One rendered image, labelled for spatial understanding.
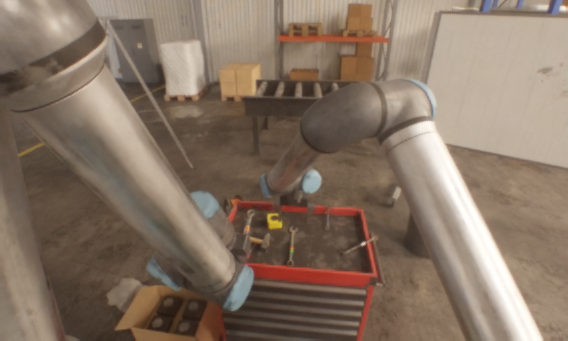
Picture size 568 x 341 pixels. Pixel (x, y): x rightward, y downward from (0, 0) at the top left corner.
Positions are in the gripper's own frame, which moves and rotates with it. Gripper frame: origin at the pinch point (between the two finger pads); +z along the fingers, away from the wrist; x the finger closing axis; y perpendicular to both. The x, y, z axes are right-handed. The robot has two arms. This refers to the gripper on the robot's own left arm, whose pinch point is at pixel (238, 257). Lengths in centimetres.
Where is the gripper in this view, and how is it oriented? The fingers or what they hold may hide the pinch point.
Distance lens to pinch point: 97.5
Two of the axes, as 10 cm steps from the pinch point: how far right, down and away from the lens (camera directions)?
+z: 1.8, 6.3, 7.6
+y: 1.4, -7.8, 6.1
